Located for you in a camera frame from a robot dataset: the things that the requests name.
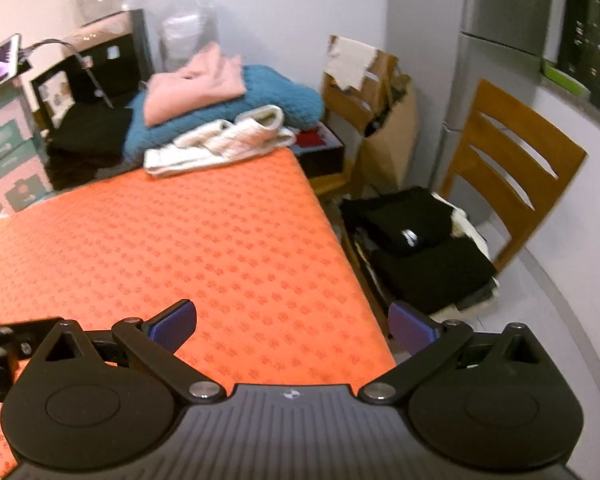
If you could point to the teal pink carton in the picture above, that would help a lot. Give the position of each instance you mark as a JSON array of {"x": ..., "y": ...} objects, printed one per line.
[
  {"x": 17, "y": 124},
  {"x": 23, "y": 179}
]

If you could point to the black sweater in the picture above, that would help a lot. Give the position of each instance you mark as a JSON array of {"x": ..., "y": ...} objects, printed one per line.
[{"x": 409, "y": 241}]

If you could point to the silver refrigerator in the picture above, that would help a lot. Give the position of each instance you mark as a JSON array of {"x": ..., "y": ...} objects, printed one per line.
[{"x": 501, "y": 41}]

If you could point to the white quilted jacket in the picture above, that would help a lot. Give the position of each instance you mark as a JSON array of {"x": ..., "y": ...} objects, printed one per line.
[{"x": 220, "y": 143}]

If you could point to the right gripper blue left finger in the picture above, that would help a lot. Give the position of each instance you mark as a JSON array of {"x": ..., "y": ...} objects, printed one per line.
[{"x": 172, "y": 327}]

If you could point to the wooden chair right with clothes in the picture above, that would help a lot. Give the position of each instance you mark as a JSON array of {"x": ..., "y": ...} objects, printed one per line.
[{"x": 506, "y": 175}]

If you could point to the black folded clothes pile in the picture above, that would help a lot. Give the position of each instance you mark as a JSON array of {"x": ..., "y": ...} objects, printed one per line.
[{"x": 89, "y": 138}]

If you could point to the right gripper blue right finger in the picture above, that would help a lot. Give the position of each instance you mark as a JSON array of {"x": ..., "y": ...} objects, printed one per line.
[{"x": 413, "y": 330}]

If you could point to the pink folded garment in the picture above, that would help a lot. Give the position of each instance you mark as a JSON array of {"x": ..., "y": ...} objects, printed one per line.
[{"x": 210, "y": 77}]

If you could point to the clear plastic bag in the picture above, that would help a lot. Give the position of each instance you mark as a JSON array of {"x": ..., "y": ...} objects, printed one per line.
[{"x": 186, "y": 27}]

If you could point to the brown paper bag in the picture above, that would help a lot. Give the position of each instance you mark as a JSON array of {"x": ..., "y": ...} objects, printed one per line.
[{"x": 364, "y": 87}]

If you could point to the teal knitted sweater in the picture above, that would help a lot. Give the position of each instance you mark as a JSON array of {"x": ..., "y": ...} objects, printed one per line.
[{"x": 303, "y": 107}]

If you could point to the upper teal pink carton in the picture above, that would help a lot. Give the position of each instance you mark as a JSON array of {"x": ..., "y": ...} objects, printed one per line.
[{"x": 17, "y": 124}]

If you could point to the lower teal pink carton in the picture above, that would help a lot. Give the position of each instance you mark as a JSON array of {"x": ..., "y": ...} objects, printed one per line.
[{"x": 23, "y": 179}]

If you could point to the orange flower-pattern table mat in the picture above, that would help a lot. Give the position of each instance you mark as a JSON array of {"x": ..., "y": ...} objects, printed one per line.
[{"x": 249, "y": 244}]

